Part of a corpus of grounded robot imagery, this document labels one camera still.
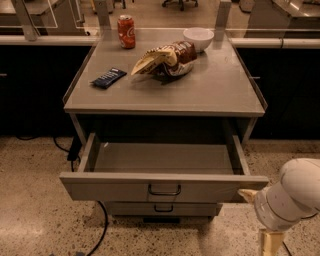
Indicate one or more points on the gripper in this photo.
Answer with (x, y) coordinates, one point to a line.
(264, 207)

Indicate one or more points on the grey top drawer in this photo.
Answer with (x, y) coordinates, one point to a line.
(121, 172)

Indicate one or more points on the grey drawer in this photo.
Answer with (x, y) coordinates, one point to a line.
(121, 172)
(162, 209)

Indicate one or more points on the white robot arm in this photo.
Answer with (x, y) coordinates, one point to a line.
(295, 197)

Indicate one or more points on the grey drawer cabinet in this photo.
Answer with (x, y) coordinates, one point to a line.
(213, 103)

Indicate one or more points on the grey lower drawer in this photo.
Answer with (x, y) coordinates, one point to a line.
(162, 209)

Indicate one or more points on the brown chip bag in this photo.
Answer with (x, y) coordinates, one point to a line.
(175, 59)

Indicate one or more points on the white bowl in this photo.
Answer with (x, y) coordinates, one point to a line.
(200, 37)

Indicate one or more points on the dark blue snack bar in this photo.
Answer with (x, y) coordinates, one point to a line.
(109, 78)

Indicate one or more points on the office chair base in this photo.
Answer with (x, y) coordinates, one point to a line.
(180, 3)

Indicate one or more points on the red soda can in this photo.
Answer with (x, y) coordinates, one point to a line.
(126, 31)

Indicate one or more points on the black drawer handle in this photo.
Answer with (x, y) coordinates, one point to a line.
(164, 193)

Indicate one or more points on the white horizontal rail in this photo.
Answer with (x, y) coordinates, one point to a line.
(286, 43)

